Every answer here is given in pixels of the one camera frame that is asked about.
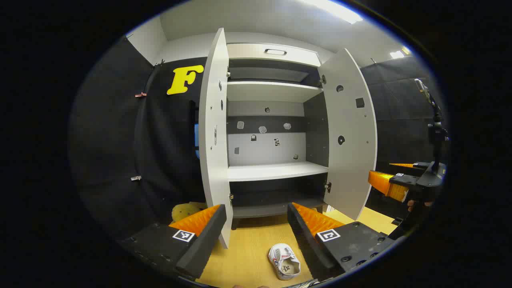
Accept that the white shoe cabinet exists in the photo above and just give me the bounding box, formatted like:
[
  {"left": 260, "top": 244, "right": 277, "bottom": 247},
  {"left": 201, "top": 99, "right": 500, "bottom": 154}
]
[{"left": 199, "top": 27, "right": 378, "bottom": 249}]

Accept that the white shoe cabinet door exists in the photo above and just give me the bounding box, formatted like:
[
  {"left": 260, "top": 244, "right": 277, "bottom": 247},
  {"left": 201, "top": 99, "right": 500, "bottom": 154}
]
[
  {"left": 318, "top": 48, "right": 378, "bottom": 220},
  {"left": 199, "top": 27, "right": 234, "bottom": 249}
]

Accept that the white cabinet drawer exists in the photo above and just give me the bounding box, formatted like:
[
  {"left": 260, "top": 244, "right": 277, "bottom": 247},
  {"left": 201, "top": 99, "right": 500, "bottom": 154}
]
[{"left": 227, "top": 43, "right": 322, "bottom": 67}]

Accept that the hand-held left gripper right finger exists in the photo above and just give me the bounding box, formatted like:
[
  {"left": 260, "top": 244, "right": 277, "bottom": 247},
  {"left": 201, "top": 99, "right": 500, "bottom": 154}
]
[{"left": 287, "top": 202, "right": 396, "bottom": 280}]

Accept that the large ceiling light panel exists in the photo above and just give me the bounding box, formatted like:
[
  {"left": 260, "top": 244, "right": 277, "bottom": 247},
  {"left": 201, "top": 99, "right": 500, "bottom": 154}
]
[{"left": 304, "top": 0, "right": 362, "bottom": 24}]

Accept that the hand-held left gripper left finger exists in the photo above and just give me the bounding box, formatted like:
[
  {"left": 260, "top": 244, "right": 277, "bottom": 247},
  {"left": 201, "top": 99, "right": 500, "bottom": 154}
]
[{"left": 120, "top": 204, "right": 227, "bottom": 280}]

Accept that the black backdrop cloth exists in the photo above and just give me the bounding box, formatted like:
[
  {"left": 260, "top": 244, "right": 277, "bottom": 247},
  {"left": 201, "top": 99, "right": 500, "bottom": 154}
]
[
  {"left": 70, "top": 36, "right": 208, "bottom": 240},
  {"left": 360, "top": 56, "right": 442, "bottom": 218}
]

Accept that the yellow plush toy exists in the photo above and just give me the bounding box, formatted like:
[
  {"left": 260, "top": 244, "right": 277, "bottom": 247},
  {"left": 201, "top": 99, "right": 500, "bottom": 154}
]
[{"left": 172, "top": 202, "right": 208, "bottom": 222}]

